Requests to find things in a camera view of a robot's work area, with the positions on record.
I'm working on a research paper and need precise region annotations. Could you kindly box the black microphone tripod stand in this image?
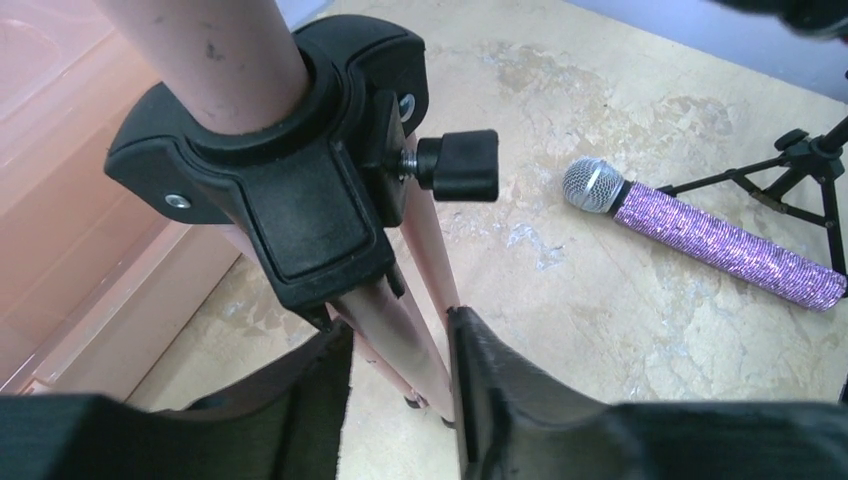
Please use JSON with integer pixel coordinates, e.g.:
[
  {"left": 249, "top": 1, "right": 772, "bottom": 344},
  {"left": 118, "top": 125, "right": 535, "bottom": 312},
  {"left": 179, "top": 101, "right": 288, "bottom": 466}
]
[{"left": 659, "top": 119, "right": 847, "bottom": 275}]

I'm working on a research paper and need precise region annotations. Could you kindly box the pink plastic storage box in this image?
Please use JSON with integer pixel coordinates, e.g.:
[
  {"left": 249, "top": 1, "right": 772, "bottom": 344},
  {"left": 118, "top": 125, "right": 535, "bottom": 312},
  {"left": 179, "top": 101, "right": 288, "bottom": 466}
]
[{"left": 1, "top": 1, "right": 238, "bottom": 399}]

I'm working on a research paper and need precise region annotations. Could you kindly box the pink folding music stand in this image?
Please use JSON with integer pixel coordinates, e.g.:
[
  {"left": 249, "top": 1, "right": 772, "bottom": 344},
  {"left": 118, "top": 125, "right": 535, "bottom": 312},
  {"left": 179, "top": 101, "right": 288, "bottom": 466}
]
[{"left": 98, "top": 1, "right": 499, "bottom": 425}]

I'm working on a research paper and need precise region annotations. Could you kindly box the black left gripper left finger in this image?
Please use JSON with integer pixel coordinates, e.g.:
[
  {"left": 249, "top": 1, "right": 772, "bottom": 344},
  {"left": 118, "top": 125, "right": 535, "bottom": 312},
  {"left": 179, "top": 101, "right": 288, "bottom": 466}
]
[{"left": 1, "top": 322, "right": 353, "bottom": 479}]

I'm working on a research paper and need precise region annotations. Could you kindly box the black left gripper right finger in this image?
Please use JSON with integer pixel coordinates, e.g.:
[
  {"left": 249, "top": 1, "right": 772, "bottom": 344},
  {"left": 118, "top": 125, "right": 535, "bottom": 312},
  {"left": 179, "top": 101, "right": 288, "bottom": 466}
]
[{"left": 448, "top": 307, "right": 847, "bottom": 479}]

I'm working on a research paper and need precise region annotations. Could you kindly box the purple glitter microphone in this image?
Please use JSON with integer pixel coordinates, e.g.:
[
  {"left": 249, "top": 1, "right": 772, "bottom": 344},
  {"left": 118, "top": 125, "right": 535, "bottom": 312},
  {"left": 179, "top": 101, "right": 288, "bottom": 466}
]
[{"left": 562, "top": 157, "right": 847, "bottom": 312}]

